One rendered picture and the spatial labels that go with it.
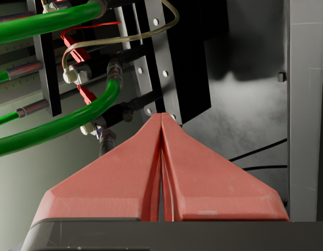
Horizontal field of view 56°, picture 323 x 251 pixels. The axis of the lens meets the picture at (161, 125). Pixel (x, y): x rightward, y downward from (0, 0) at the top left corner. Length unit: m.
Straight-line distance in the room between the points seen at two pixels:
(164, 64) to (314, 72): 0.22
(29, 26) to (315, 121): 0.33
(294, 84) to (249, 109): 0.22
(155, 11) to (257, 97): 0.25
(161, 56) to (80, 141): 0.38
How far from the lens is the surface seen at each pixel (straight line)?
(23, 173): 0.75
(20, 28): 0.25
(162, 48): 0.48
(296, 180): 0.47
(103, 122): 0.45
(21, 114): 0.62
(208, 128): 0.70
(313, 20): 0.38
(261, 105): 0.59
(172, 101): 0.50
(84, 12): 0.28
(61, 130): 0.26
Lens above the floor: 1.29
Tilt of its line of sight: 34 degrees down
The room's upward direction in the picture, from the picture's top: 120 degrees counter-clockwise
